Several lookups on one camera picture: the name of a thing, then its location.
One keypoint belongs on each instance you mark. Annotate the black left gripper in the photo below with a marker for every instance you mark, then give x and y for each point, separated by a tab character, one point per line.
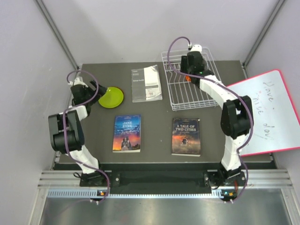
101	90

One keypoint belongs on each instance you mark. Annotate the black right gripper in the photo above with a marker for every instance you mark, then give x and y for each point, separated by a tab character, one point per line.
184	64

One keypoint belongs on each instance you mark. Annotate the orange plate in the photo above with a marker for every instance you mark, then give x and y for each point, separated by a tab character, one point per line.
188	79

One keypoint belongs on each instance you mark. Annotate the lime green plate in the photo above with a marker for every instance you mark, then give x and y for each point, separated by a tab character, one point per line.
113	97

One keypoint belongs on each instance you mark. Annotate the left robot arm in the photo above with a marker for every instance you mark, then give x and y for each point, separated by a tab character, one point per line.
68	137

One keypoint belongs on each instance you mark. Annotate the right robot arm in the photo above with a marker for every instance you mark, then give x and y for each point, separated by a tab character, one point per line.
236	117

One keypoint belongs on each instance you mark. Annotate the Canon setup guide booklet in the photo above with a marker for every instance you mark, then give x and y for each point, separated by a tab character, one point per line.
146	85

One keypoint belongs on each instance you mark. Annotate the Jane Eyre book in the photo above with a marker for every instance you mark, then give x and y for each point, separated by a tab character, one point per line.
127	134

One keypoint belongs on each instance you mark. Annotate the Tale of Two Cities book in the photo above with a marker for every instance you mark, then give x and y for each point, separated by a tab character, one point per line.
186	137

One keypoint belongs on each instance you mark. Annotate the pink framed whiteboard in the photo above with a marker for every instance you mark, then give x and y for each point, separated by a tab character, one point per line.
276	121

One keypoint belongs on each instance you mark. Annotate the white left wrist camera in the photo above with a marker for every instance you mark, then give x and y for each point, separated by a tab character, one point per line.
77	81

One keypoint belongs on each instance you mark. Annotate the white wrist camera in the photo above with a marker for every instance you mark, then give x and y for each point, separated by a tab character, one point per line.
77	81
195	48

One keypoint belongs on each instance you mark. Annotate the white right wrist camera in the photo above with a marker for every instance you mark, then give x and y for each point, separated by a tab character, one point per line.
195	48

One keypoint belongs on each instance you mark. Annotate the white wire dish rack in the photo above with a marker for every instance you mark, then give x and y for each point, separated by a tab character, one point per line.
183	94

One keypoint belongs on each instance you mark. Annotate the aluminium front rail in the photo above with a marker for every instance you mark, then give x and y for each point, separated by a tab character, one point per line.
59	184

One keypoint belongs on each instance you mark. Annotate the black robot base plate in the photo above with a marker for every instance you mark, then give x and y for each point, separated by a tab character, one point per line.
122	178

